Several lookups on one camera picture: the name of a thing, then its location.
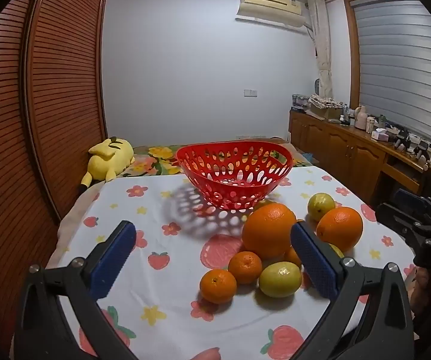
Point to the grey window blind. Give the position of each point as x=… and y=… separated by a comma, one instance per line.
x=399, y=67

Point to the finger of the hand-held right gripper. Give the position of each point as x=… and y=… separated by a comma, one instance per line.
x=410, y=198
x=392, y=215

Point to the brown louvered wardrobe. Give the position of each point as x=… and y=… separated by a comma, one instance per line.
x=50, y=82

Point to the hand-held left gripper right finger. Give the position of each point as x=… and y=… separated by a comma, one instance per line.
x=315, y=260

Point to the yellow plush toy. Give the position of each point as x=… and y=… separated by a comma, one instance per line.
x=110, y=157

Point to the clear plastic storage boxes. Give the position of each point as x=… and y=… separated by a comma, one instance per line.
x=300, y=100

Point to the small mandarin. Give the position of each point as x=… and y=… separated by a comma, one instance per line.
x=291, y=257
x=218, y=286
x=244, y=267

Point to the wall air conditioner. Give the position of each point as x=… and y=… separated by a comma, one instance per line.
x=268, y=7

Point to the cream curtain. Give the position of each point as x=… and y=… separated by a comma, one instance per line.
x=322, y=45

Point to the yellow-green lemon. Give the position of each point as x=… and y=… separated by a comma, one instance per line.
x=320, y=205
x=337, y=250
x=279, y=279

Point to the pink tissue box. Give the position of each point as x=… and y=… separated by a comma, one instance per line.
x=380, y=135

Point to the large orange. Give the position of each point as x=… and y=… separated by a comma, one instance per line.
x=268, y=228
x=341, y=227

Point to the floral blanket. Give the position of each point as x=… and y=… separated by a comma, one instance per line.
x=155, y=161

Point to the beige bed sheet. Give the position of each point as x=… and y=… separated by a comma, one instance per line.
x=73, y=217

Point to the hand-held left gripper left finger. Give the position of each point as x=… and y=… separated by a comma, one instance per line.
x=112, y=260

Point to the wooden cabinet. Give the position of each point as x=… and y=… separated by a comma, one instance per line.
x=335, y=146

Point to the small desk fan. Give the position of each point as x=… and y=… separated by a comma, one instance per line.
x=318, y=85

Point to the patterned cloth box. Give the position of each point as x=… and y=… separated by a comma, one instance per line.
x=326, y=107

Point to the red perforated plastic basket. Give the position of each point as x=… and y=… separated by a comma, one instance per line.
x=238, y=205

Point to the white cup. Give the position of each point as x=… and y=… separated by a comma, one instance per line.
x=371, y=124

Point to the strawberry print tablecloth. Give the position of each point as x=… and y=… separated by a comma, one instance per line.
x=144, y=210

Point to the pink kettle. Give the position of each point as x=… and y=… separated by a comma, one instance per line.
x=360, y=115

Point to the white wall switch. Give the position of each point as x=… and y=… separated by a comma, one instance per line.
x=250, y=93

